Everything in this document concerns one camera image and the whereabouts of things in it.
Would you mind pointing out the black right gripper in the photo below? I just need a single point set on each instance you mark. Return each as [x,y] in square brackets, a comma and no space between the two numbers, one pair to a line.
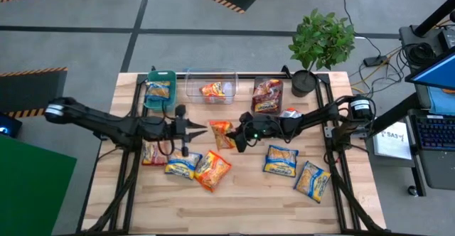
[244,122]

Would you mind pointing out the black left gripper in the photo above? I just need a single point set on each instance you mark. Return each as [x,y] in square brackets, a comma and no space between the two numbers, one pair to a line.
[176,129]

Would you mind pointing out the blue Maruchan noodle pack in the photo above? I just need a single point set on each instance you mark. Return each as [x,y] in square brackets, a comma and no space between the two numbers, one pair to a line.
[281,160]
[158,90]
[313,181]
[183,165]

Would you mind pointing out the red Maruchan noodle pack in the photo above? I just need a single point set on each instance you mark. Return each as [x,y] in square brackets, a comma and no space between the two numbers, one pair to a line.
[270,86]
[153,155]
[264,105]

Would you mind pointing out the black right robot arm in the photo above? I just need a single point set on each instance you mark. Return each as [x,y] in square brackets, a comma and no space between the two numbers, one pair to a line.
[313,117]

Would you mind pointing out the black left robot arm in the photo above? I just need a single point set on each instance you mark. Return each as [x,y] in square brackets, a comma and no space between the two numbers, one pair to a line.
[106,122]

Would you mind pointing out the green plastic bin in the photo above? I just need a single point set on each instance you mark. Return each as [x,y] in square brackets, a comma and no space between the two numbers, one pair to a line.
[160,105]

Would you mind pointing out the clear plastic bin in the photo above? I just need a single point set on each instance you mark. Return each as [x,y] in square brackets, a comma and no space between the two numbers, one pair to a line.
[193,86]

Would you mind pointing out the grey translucent plastic bin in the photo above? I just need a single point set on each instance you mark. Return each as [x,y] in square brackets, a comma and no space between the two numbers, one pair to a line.
[254,80]

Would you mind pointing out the black plant pot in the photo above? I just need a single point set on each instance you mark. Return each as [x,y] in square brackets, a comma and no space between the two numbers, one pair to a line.
[304,86]

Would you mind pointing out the green leafy plant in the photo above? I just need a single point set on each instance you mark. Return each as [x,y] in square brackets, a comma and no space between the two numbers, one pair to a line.
[320,40]

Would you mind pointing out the white paper sheet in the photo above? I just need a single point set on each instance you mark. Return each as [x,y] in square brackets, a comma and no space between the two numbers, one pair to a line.
[391,140]

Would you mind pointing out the black power adapter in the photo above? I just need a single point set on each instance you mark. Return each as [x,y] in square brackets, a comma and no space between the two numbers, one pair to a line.
[375,61]

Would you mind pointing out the green floor mat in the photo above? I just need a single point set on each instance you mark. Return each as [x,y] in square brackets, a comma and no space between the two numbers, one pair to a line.
[32,186]

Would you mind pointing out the black caster wheel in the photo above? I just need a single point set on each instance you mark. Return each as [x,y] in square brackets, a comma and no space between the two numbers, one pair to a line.
[412,191]

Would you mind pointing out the black device with blue light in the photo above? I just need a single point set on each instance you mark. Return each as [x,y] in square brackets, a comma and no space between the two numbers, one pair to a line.
[7,126]

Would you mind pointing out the grey equipment box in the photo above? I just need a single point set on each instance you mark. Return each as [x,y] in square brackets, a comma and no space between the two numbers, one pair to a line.
[407,37]

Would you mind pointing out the grey laptop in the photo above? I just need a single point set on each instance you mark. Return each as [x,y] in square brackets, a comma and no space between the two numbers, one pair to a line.
[440,172]

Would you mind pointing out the light blue sheet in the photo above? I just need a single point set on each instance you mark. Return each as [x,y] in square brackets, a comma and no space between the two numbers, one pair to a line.
[442,101]

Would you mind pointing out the black aluminium mounting frame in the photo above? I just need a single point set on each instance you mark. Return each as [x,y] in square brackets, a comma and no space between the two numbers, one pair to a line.
[245,75]

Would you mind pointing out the black cart frame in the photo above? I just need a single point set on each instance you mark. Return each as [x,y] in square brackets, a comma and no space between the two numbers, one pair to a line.
[433,15]

